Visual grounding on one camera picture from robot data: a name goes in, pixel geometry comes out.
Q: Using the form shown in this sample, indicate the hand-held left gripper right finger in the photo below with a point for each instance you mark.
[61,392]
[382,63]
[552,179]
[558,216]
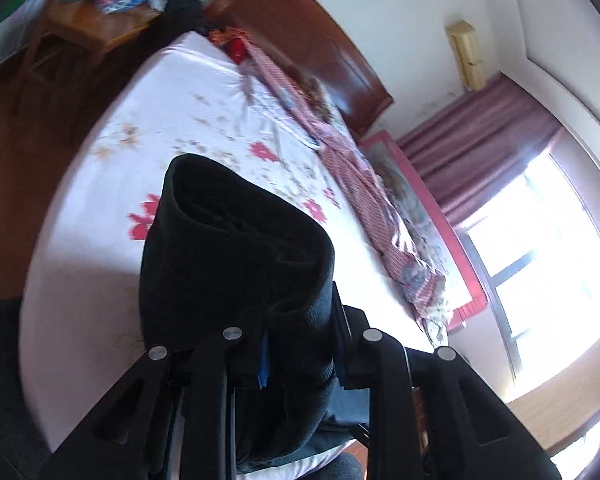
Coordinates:
[405,400]

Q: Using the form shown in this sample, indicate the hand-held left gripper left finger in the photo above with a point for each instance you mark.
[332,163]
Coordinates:
[205,400]

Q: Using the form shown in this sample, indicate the black pants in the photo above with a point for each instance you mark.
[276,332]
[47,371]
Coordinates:
[220,270]

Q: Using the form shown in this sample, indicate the window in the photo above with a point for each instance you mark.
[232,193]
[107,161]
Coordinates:
[545,270]

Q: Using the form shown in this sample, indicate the pink patterned quilt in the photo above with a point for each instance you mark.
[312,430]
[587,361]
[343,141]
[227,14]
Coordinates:
[365,195]

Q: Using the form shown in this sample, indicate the bed with floral sheet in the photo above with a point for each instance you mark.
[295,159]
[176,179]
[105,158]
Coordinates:
[105,200]

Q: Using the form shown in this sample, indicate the purple curtain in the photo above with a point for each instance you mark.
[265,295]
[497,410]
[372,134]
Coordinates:
[480,150]

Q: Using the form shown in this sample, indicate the red pillow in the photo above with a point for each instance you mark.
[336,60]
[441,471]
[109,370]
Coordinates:
[237,50]

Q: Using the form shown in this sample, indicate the wooden headboard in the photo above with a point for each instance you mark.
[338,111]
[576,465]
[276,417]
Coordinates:
[310,35]

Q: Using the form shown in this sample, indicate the wooden chair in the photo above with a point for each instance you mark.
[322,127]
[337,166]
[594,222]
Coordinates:
[80,30]

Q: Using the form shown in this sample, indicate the black clothes pile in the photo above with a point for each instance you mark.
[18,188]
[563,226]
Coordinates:
[185,5]

